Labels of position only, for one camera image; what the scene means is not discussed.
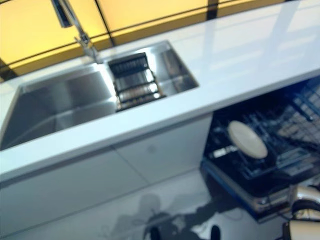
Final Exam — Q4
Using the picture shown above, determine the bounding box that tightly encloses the silver dishwasher door handle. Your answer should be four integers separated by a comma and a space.
251, 191, 294, 211

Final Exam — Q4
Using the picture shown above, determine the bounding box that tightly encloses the cream ceramic plate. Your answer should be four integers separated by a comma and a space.
227, 120, 266, 156
241, 139, 269, 159

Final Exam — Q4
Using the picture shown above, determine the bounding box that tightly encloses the dark dishwasher door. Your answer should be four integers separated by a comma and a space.
200, 154, 301, 224

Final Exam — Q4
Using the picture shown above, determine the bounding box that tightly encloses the black right robot foot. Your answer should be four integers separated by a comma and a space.
210, 224, 221, 240

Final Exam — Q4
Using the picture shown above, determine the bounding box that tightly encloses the wide white cabinet door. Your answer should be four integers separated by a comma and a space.
0, 146, 151, 238

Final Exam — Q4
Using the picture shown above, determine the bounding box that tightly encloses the stainless steel sink basin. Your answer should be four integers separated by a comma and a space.
0, 39, 201, 151

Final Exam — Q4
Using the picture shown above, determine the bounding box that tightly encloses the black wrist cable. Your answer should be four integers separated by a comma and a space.
291, 197, 320, 214

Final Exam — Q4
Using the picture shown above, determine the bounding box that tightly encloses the black left robot foot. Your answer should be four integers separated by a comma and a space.
149, 225, 161, 240

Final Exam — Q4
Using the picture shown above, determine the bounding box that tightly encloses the black robot foot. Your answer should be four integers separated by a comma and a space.
149, 225, 161, 240
210, 224, 221, 240

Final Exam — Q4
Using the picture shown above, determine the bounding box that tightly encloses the black wire dishwasher rack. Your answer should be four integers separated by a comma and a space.
206, 79, 320, 181

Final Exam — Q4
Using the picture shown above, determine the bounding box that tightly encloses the chrome gooseneck kitchen faucet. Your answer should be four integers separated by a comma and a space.
50, 0, 104, 65

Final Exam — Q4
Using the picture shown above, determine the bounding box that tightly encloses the black sink drain rack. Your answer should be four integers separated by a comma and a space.
106, 51, 168, 113

